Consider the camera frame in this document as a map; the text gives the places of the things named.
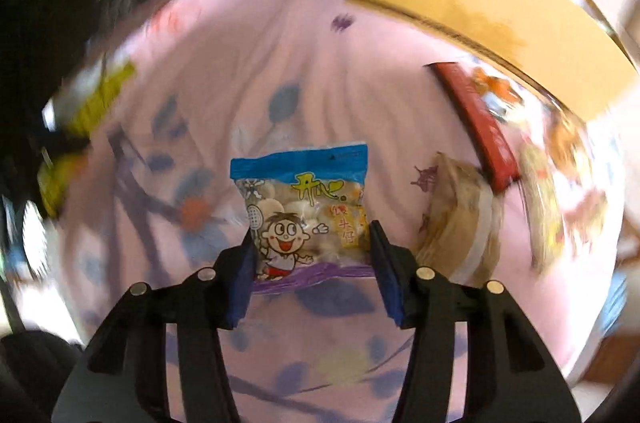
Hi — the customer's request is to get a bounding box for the beige ribbed snack packet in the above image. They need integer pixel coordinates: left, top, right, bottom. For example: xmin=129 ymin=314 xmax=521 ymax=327
xmin=414 ymin=152 xmax=503 ymax=288

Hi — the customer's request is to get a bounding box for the red snack packet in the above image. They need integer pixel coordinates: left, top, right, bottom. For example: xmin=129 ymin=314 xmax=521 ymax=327
xmin=425 ymin=62 xmax=521 ymax=195

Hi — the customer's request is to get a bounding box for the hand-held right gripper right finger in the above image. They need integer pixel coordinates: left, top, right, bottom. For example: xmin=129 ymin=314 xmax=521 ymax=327
xmin=369 ymin=220 xmax=583 ymax=423

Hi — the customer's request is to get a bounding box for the pile of colourful snack packets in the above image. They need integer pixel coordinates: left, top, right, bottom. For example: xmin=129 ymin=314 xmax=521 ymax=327
xmin=470 ymin=63 xmax=623 ymax=276

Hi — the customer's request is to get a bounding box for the pink floral bedsheet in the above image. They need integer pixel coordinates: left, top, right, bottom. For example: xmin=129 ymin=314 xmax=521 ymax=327
xmin=10 ymin=0 xmax=626 ymax=423

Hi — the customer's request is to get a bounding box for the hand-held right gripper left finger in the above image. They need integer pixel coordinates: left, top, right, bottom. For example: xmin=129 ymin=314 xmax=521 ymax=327
xmin=50 ymin=230 xmax=259 ymax=423

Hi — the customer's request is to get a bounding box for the large yellow-green snack packet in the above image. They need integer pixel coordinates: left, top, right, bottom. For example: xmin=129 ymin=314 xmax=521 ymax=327
xmin=37 ymin=60 xmax=140 ymax=219

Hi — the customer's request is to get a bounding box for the blue cartoon snack packet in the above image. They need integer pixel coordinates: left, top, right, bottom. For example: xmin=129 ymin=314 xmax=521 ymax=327
xmin=229 ymin=143 xmax=376 ymax=296

